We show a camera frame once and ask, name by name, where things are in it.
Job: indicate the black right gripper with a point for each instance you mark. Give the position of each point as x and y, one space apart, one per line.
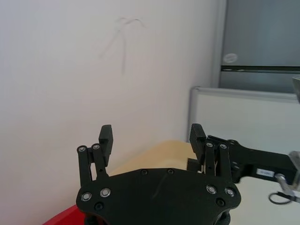
269 164

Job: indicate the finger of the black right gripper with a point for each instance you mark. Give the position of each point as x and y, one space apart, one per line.
193 165

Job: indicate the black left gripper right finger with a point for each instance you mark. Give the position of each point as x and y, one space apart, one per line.
197 143

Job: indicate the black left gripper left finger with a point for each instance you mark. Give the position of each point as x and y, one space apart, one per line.
106 145

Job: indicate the cream rounded object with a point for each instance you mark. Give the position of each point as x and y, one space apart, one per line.
154 155

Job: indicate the white table cloth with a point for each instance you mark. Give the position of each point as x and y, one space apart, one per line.
255 206

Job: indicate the red flat object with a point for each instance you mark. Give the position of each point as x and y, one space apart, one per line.
63 215

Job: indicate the grey cabinet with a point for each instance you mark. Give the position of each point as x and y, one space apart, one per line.
260 35

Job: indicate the white panel with grey frame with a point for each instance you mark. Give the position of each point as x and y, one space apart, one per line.
246 117

